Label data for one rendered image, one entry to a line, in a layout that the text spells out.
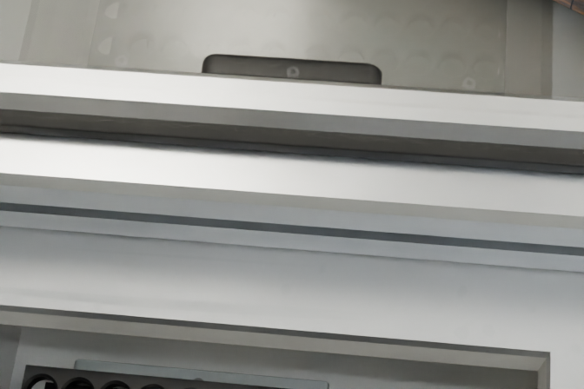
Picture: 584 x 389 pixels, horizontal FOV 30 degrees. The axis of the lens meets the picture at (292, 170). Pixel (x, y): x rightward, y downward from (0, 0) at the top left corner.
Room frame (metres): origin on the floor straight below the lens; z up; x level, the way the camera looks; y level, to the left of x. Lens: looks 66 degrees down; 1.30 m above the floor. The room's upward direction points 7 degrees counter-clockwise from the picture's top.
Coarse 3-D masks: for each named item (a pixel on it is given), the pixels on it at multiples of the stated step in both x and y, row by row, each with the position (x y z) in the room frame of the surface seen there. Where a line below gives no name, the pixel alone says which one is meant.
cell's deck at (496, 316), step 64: (0, 256) 0.14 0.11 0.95; (64, 256) 0.14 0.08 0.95; (128, 256) 0.13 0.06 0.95; (192, 256) 0.13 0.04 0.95; (256, 256) 0.13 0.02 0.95; (320, 256) 0.12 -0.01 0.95; (384, 256) 0.12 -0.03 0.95; (0, 320) 0.12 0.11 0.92; (64, 320) 0.12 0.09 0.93; (128, 320) 0.11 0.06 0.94; (192, 320) 0.11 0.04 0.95; (256, 320) 0.10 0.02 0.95; (320, 320) 0.10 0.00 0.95; (384, 320) 0.10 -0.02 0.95; (448, 320) 0.10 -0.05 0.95; (512, 320) 0.09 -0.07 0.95; (576, 320) 0.09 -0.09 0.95; (576, 384) 0.07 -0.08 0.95
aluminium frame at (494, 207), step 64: (0, 128) 0.16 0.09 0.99; (64, 128) 0.16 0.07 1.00; (128, 128) 0.16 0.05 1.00; (0, 192) 0.15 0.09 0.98; (64, 192) 0.14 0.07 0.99; (128, 192) 0.14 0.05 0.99; (192, 192) 0.14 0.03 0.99; (256, 192) 0.13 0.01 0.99; (320, 192) 0.13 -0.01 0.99; (384, 192) 0.13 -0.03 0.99; (448, 192) 0.12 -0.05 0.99; (512, 192) 0.12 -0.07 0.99; (576, 192) 0.12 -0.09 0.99; (448, 256) 0.12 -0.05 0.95; (512, 256) 0.11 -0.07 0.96; (576, 256) 0.11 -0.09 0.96
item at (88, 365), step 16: (80, 368) 0.12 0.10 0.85; (96, 368) 0.12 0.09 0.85; (112, 368) 0.12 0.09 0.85; (128, 368) 0.12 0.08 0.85; (144, 368) 0.12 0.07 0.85; (160, 368) 0.12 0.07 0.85; (176, 368) 0.12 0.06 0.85; (80, 384) 0.11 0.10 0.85; (256, 384) 0.11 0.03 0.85; (272, 384) 0.10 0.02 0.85; (288, 384) 0.10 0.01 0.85; (304, 384) 0.10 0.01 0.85; (320, 384) 0.10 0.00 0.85
